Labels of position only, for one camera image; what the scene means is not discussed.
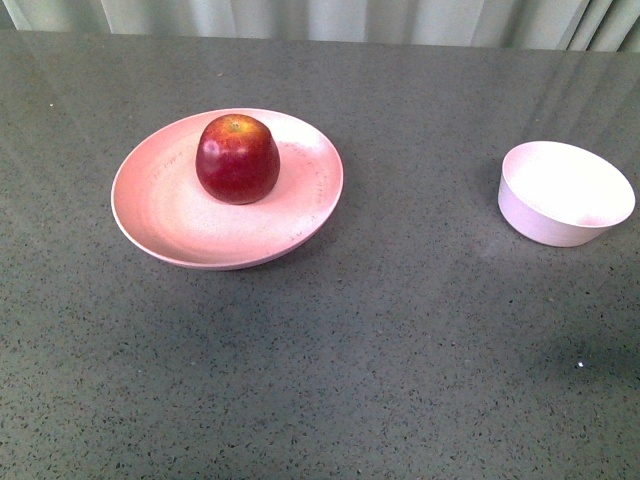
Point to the pink plate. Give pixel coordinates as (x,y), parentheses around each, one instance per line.
(161,207)

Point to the white curtain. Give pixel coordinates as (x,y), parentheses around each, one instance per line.
(602,26)

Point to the red apple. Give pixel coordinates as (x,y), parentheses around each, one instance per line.
(237,159)

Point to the pale pink bowl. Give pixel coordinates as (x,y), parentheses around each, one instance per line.
(561,195)

